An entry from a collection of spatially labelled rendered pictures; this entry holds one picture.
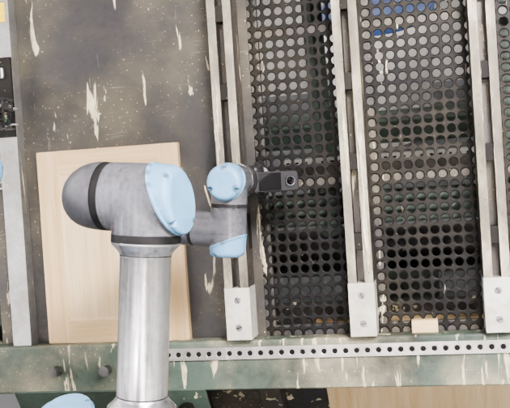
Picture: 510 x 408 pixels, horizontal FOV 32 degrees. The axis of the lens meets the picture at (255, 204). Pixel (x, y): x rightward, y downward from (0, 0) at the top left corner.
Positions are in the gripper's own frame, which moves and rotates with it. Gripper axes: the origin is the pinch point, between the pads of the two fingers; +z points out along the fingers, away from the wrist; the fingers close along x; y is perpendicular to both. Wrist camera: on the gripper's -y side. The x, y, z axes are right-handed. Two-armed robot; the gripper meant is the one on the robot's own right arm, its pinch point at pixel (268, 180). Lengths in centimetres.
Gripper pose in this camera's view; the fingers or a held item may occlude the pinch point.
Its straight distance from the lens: 210.1
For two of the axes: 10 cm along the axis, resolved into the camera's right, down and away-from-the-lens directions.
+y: -9.8, 0.5, 2.1
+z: 2.1, -0.3, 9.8
